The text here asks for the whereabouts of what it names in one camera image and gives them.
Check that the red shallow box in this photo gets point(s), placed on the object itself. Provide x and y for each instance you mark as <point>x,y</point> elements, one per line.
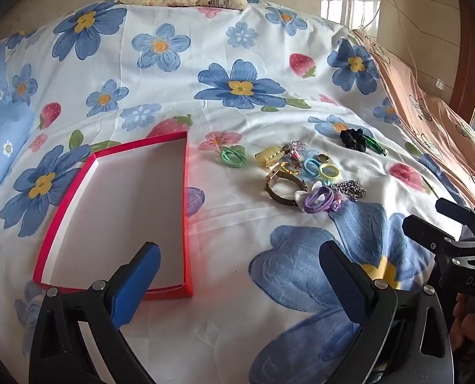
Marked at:
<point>141,192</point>

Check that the orange yellow hair clip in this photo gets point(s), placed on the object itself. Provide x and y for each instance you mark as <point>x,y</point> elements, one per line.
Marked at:
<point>289,169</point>

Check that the green hair clip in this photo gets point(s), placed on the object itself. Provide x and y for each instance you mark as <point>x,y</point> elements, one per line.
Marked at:
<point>375,144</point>

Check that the black hair clip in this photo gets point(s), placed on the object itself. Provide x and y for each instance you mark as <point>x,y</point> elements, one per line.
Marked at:
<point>351,139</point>

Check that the gold wrist watch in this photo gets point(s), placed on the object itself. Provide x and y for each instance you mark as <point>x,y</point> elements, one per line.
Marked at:
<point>279,199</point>

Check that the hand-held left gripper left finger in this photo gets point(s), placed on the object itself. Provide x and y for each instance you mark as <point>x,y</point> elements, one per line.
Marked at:
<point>135,284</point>

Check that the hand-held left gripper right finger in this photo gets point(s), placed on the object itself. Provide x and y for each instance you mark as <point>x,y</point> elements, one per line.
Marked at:
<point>341,280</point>

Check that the yellow hair claw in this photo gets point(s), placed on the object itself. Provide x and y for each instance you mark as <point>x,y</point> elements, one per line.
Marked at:
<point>267,156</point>

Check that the wall socket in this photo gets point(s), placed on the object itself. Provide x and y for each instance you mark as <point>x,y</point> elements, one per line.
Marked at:
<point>440,84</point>

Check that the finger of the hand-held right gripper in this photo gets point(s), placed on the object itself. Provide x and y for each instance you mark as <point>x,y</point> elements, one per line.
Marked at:
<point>425,232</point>
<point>467,218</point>

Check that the floral printed bed sheet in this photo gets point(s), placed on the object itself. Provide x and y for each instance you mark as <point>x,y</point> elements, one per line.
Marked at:
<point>205,48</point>

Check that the orange patterned blanket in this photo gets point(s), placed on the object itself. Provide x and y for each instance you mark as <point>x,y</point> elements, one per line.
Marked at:
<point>421,100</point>

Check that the person's right hand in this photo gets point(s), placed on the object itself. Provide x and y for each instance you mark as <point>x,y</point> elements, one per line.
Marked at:
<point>473,324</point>

